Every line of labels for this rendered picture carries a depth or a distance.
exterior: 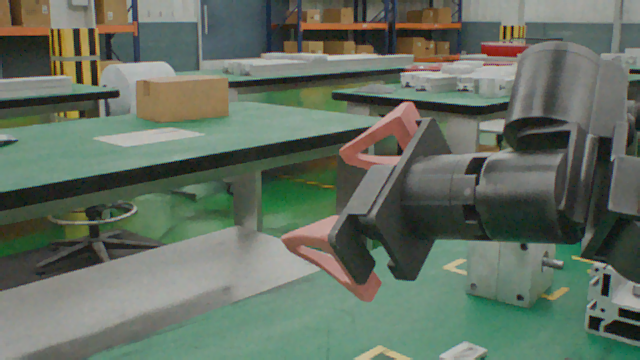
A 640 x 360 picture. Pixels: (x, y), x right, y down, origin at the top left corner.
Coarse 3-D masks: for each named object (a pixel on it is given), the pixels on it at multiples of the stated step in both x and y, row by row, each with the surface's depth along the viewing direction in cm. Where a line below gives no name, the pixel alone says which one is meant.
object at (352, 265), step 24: (384, 168) 45; (360, 192) 44; (336, 216) 43; (288, 240) 48; (312, 240) 44; (336, 240) 42; (360, 240) 44; (336, 264) 47; (360, 264) 44; (360, 288) 45
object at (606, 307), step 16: (592, 272) 78; (608, 272) 77; (592, 288) 78; (608, 288) 80; (624, 288) 81; (592, 304) 80; (608, 304) 78; (624, 304) 77; (592, 320) 81; (608, 320) 78; (624, 320) 77; (608, 336) 78; (624, 336) 77
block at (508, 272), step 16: (480, 256) 89; (496, 256) 88; (512, 256) 86; (528, 256) 85; (544, 256) 90; (480, 272) 89; (496, 272) 88; (512, 272) 87; (528, 272) 85; (544, 272) 90; (480, 288) 90; (496, 288) 89; (512, 288) 87; (528, 288) 86; (544, 288) 91; (528, 304) 86
